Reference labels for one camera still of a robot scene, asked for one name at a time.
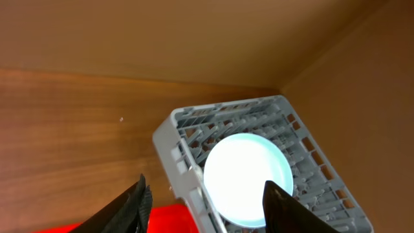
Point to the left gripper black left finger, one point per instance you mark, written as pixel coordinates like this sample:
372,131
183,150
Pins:
137,200

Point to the light blue plate with rice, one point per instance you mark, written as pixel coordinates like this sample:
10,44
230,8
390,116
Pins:
235,173

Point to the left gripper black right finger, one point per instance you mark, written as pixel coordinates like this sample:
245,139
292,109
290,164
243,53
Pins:
284,214

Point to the grey dishwasher rack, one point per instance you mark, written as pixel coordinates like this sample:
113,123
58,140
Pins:
185,139

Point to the red plastic tray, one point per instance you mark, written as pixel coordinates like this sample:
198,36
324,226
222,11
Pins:
173,218

